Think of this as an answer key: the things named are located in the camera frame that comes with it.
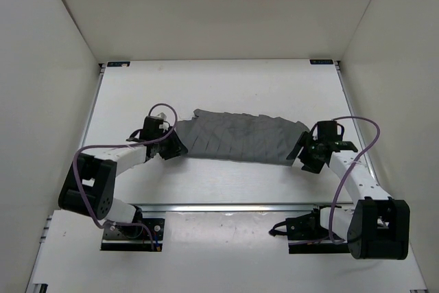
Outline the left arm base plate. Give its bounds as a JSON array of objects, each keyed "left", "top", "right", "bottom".
[{"left": 100, "top": 213, "right": 165, "bottom": 253}]

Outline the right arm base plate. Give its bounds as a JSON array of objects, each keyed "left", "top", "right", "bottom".
[{"left": 268, "top": 211, "right": 350, "bottom": 255}]

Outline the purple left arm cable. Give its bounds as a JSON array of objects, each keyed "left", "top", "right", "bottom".
[{"left": 73, "top": 102, "right": 178, "bottom": 252}]

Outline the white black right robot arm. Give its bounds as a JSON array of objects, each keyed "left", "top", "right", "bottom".
[{"left": 284, "top": 119, "right": 410, "bottom": 260}]

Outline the blue label sticker left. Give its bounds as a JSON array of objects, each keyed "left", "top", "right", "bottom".
[{"left": 106, "top": 61, "right": 130, "bottom": 67}]

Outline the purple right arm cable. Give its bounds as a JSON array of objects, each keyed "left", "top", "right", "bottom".
[{"left": 287, "top": 116, "right": 382, "bottom": 246}]

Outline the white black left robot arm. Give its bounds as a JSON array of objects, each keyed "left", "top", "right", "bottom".
[{"left": 58, "top": 116, "right": 188, "bottom": 237}]

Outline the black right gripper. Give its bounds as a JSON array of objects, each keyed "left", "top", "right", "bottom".
[{"left": 287, "top": 132, "right": 324, "bottom": 174}]

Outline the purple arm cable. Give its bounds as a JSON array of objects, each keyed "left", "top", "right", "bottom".
[
  {"left": 73, "top": 102, "right": 178, "bottom": 252},
  {"left": 287, "top": 116, "right": 382, "bottom": 246}
]

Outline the blue label sticker right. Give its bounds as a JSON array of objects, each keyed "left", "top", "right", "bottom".
[{"left": 309, "top": 59, "right": 333, "bottom": 65}]

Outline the grey pleated skirt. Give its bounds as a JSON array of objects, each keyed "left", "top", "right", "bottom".
[{"left": 176, "top": 109, "right": 309, "bottom": 166}]

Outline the blue label sticker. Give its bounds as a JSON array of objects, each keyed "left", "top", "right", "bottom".
[
  {"left": 106, "top": 61, "right": 130, "bottom": 67},
  {"left": 309, "top": 59, "right": 333, "bottom": 65}
]

